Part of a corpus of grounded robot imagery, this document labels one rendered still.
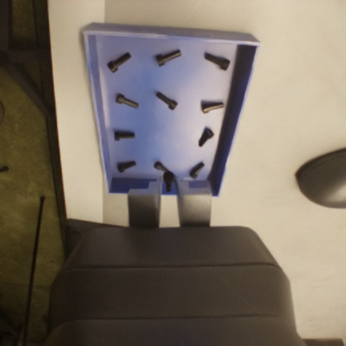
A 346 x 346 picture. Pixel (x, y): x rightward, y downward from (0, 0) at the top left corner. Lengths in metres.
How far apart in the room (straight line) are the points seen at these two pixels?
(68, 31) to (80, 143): 0.09
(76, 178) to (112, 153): 0.05
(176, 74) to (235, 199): 0.14
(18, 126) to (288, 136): 1.36
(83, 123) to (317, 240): 0.31
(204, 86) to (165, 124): 0.04
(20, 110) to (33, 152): 0.25
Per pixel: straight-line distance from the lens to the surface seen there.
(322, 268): 0.46
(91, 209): 0.28
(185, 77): 0.18
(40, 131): 1.44
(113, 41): 0.18
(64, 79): 0.20
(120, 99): 0.18
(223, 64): 0.18
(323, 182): 0.25
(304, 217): 0.33
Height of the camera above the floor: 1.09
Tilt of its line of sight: 48 degrees down
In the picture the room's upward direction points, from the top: 178 degrees clockwise
